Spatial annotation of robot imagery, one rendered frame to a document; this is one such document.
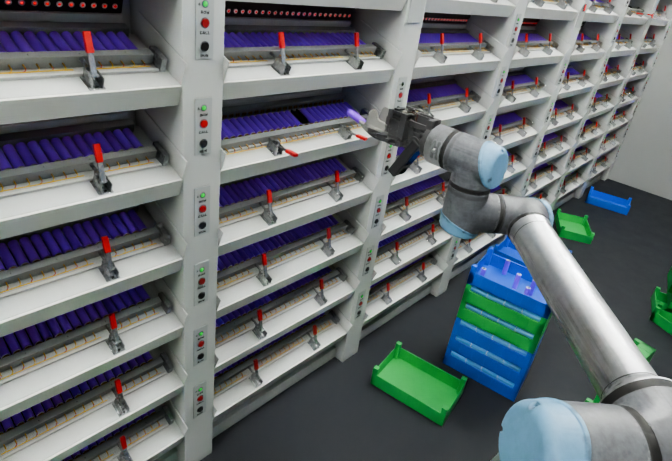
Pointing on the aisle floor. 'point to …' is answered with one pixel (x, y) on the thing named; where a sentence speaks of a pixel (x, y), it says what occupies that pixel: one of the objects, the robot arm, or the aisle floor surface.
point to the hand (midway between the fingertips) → (365, 125)
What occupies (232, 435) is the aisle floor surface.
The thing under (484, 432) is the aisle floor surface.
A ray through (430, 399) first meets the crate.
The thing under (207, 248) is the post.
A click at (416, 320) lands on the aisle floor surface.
